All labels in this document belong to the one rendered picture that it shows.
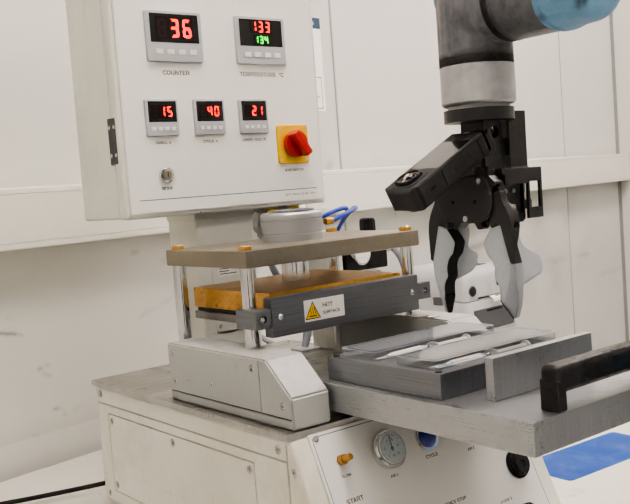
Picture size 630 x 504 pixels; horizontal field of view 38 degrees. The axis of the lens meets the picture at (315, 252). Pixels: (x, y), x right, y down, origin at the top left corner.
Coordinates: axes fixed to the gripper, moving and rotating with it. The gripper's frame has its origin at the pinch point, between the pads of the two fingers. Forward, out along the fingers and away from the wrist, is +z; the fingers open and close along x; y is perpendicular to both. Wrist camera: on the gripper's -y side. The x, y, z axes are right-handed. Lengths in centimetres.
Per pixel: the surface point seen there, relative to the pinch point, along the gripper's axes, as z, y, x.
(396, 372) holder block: 5.2, -10.0, 1.7
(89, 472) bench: 29, -12, 73
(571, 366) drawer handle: 3.5, -5.5, -15.3
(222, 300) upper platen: -0.2, -10.3, 31.7
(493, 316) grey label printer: 19, 89, 75
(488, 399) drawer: 7.0, -7.5, -7.6
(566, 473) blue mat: 28.9, 33.1, 14.8
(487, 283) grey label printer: 11, 88, 76
